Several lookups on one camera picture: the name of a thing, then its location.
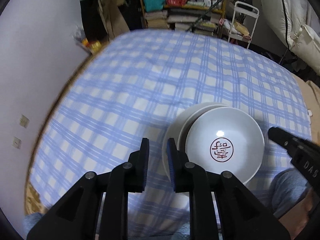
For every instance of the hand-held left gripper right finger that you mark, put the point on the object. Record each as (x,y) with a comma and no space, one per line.
(172,165)

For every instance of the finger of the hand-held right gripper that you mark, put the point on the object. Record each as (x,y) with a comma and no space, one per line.
(282,137)

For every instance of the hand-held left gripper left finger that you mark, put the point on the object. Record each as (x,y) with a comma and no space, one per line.
(146,165)

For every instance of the white bowl with orange print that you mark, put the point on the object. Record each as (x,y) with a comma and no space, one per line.
(170,135)

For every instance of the red patterned bowl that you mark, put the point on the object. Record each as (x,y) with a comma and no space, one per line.
(182,135)

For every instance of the person's right forearm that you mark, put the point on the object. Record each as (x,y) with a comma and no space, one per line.
(300,212)

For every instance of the blue fleece clothing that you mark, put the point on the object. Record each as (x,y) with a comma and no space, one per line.
(287,187)

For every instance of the beige flower blanket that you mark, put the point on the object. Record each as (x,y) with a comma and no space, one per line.
(312,100)

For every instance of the blue plaid bed sheet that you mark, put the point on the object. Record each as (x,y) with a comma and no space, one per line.
(150,92)

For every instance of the brown envelope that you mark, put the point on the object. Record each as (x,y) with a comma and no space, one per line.
(241,28)

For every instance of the white recliner chair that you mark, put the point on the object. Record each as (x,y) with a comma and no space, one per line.
(295,17)

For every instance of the yellow red package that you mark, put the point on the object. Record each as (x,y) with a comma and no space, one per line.
(92,46)

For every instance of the white trolley cart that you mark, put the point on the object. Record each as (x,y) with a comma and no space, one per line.
(246,5)

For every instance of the wooden shelf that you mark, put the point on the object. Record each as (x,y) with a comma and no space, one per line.
(222,7)

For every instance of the pile of magazines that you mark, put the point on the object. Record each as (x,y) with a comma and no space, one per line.
(180,20)

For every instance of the stack of old books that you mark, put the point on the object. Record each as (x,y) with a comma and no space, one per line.
(156,20)

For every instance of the black pole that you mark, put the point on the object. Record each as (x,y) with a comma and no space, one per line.
(212,7)

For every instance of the beige hanging garment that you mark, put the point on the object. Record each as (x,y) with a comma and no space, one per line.
(115,17)

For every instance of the dark hanging coat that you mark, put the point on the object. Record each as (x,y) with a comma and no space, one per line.
(91,20)

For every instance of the wall socket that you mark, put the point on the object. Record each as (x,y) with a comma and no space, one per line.
(24,121)
(17,142)

